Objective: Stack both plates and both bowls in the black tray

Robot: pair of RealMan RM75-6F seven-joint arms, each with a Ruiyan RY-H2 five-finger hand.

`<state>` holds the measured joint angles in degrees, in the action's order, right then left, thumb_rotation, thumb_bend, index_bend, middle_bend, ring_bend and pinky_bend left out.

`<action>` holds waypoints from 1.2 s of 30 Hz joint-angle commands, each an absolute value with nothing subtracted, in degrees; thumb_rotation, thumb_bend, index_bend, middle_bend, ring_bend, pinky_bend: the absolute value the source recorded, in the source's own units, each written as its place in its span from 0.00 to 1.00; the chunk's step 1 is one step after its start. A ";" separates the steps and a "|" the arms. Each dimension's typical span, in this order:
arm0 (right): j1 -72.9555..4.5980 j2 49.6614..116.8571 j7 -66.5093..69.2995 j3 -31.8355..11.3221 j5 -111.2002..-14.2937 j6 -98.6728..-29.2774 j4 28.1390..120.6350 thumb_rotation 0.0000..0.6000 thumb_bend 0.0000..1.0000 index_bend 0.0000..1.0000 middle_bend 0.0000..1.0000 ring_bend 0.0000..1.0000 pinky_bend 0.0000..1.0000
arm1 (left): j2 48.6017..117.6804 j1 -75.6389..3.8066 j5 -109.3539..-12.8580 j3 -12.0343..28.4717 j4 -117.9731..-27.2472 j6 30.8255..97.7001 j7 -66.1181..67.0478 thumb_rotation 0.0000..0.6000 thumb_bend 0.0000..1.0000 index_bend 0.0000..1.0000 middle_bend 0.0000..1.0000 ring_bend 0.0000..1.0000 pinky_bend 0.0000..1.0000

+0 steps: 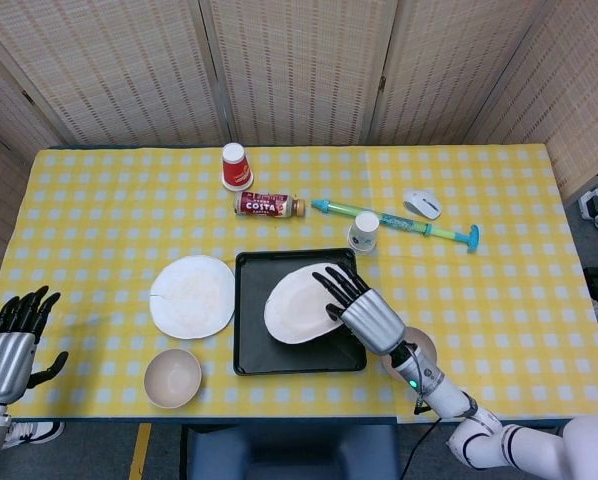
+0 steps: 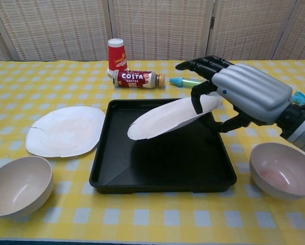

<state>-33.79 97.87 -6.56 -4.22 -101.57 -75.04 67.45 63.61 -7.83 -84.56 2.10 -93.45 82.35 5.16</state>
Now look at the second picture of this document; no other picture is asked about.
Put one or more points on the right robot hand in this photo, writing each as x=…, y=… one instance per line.
x=254, y=92

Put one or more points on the beige bowl with pink stain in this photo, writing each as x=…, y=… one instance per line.
x=280, y=171

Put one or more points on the cracked white paper plate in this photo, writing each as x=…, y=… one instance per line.
x=63, y=132

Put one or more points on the plain beige bowl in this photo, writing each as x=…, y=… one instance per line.
x=17, y=186

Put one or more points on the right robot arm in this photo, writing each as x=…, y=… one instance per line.
x=303, y=130

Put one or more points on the black square tray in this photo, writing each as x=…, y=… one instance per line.
x=167, y=163

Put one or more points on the green and blue water squirter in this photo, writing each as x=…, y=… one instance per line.
x=185, y=82

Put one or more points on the woven folding screen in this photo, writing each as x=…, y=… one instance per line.
x=155, y=25

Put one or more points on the Costa coffee bottle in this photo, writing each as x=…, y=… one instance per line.
x=134, y=79

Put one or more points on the red paper cup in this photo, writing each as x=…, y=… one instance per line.
x=116, y=56

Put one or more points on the yellow checkered tablecloth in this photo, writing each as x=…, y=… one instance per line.
x=53, y=84

